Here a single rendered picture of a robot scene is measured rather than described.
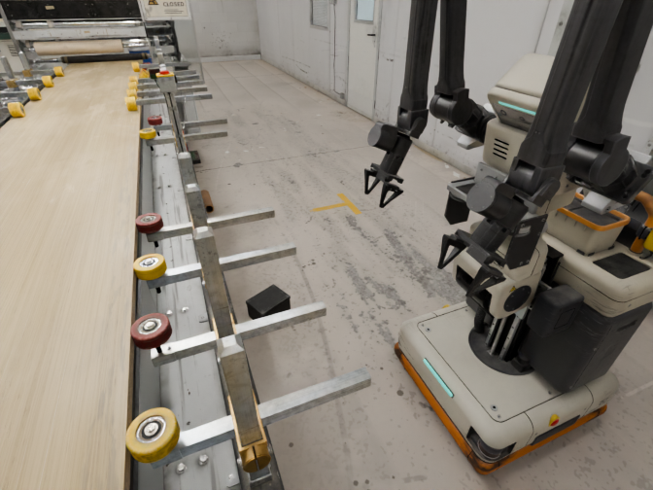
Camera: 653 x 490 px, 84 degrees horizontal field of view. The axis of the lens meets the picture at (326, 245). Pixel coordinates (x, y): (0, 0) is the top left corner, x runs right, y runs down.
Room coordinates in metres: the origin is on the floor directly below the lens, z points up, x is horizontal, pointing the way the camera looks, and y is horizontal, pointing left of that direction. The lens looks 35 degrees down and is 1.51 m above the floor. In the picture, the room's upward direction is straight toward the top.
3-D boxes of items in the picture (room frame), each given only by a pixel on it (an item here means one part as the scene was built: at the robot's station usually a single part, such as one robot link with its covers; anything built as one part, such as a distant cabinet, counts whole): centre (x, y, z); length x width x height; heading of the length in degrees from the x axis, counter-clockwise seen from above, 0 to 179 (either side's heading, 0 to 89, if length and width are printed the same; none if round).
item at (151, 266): (0.79, 0.48, 0.85); 0.08 x 0.08 x 0.11
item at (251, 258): (0.86, 0.30, 0.84); 0.43 x 0.03 x 0.04; 112
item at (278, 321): (0.63, 0.21, 0.80); 0.43 x 0.03 x 0.04; 112
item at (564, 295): (0.90, -0.62, 0.68); 0.28 x 0.27 x 0.25; 22
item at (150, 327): (0.56, 0.39, 0.85); 0.08 x 0.08 x 0.11
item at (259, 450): (0.37, 0.15, 0.83); 0.14 x 0.06 x 0.05; 22
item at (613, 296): (1.05, -0.83, 0.59); 0.55 x 0.34 x 0.83; 22
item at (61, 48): (4.40, 2.39, 1.05); 1.43 x 0.12 x 0.12; 112
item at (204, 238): (0.58, 0.23, 0.90); 0.04 x 0.04 x 0.48; 22
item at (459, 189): (0.91, -0.48, 0.99); 0.28 x 0.16 x 0.22; 22
